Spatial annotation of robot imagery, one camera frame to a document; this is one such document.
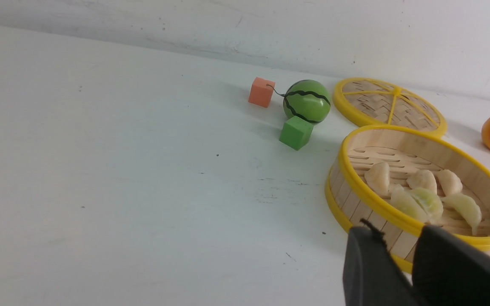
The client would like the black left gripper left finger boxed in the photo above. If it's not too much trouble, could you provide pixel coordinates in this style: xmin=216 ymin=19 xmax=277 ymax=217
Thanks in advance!
xmin=342 ymin=219 xmax=420 ymax=306

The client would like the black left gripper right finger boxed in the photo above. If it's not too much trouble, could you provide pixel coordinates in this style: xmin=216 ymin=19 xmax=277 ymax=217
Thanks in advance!
xmin=412 ymin=225 xmax=490 ymax=306

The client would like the pale white dumpling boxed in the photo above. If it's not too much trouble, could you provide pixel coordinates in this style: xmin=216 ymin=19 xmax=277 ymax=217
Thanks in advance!
xmin=441 ymin=193 xmax=482 ymax=236

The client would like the greenish translucent dumpling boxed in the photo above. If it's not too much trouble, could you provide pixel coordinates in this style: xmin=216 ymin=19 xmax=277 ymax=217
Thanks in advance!
xmin=410 ymin=188 xmax=444 ymax=225

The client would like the pale translucent dumpling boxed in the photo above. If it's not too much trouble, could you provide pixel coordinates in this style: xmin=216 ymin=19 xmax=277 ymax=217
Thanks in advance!
xmin=390 ymin=184 xmax=429 ymax=223

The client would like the bamboo steamer tray yellow rim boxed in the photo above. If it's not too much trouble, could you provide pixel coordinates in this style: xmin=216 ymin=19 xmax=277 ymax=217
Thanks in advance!
xmin=325 ymin=125 xmax=490 ymax=273

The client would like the woven steamer lid yellow rim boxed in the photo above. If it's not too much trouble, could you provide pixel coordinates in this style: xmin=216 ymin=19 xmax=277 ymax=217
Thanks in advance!
xmin=332 ymin=77 xmax=448 ymax=137

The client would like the green foam cube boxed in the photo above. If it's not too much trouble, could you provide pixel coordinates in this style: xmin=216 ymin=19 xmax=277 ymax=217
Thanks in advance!
xmin=279 ymin=116 xmax=314 ymax=150

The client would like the green toy watermelon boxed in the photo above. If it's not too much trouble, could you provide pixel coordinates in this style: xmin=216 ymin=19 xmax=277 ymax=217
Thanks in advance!
xmin=283 ymin=79 xmax=332 ymax=125

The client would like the orange foam cube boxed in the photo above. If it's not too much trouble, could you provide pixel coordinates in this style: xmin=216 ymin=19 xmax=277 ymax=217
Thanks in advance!
xmin=248 ymin=77 xmax=275 ymax=108

